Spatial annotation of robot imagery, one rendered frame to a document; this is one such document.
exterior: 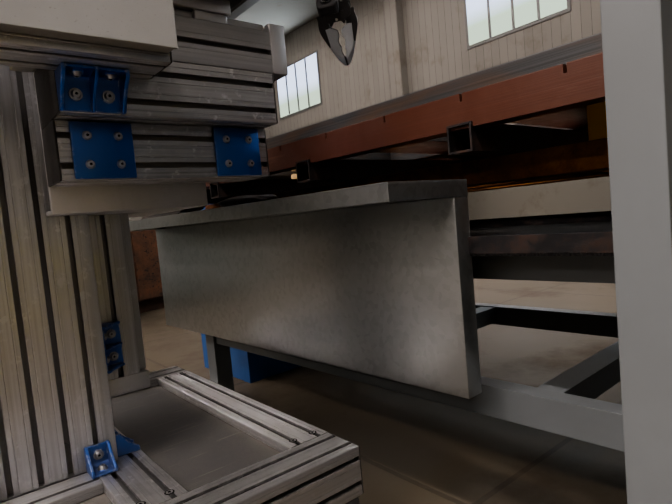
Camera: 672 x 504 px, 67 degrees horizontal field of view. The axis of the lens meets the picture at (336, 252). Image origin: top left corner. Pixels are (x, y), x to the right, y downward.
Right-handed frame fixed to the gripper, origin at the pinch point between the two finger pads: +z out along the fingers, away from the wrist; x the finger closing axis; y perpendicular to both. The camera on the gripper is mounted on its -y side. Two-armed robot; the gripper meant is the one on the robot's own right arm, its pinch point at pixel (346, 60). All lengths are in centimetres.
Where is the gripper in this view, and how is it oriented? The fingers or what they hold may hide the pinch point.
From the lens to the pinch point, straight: 129.6
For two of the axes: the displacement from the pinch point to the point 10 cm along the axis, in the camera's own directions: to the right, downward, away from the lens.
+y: 0.7, -4.5, 8.9
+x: -9.7, 2.0, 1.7
